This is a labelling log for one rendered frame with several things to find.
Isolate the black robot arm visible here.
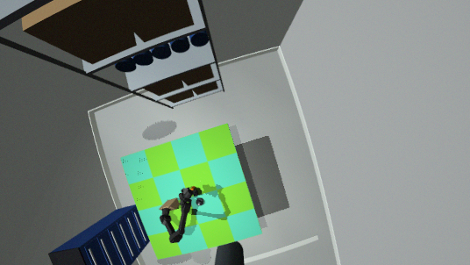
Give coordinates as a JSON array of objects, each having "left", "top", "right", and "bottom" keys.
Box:
[{"left": 160, "top": 188, "right": 194, "bottom": 243}]

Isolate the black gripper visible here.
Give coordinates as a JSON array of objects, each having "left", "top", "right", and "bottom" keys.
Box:
[{"left": 179, "top": 189, "right": 198, "bottom": 199}]

